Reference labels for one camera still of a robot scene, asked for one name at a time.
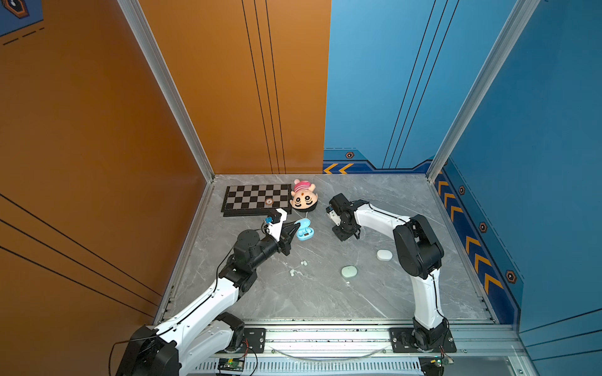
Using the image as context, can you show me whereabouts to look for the light blue charging case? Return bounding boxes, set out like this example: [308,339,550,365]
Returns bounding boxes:
[296,218,314,241]

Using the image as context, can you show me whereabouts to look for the mint green charging case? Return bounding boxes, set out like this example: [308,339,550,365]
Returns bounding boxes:
[340,266,357,279]

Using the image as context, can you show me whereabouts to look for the white earbud charging case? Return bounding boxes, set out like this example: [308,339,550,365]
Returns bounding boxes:
[376,249,393,262]

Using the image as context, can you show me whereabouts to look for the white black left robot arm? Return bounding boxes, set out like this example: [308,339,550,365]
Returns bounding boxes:
[116,222,300,375]

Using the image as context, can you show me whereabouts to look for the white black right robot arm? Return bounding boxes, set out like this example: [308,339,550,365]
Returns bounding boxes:
[326,194,457,357]

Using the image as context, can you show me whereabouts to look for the pink plush doll head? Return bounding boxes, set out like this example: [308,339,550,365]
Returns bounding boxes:
[290,180,318,212]

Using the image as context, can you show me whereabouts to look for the black folding chess board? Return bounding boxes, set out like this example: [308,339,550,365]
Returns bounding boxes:
[221,184,293,217]

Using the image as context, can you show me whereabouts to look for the green circuit board left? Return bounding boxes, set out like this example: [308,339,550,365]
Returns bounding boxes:
[216,358,246,374]

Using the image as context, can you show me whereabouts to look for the green circuit board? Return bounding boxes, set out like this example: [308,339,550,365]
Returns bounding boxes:
[426,354,455,368]
[216,358,246,374]

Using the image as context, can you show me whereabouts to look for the green circuit board right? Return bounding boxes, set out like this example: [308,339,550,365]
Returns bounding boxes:
[426,354,455,368]

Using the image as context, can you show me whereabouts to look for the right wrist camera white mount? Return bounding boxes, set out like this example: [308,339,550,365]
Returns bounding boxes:
[327,207,341,227]

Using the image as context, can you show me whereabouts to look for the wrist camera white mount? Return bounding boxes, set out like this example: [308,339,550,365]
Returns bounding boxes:
[327,207,341,227]
[263,208,288,241]

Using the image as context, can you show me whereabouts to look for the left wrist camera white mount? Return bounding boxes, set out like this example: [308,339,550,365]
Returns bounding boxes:
[263,208,288,241]

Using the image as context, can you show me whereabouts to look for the aluminium corner post left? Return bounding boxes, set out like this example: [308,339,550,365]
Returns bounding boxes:
[117,0,215,184]

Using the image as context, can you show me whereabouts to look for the aluminium corner post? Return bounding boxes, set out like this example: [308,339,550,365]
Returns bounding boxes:
[117,0,215,184]
[426,0,540,183]

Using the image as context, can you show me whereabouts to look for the aluminium corner post right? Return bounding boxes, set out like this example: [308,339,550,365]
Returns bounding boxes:
[426,0,540,183]

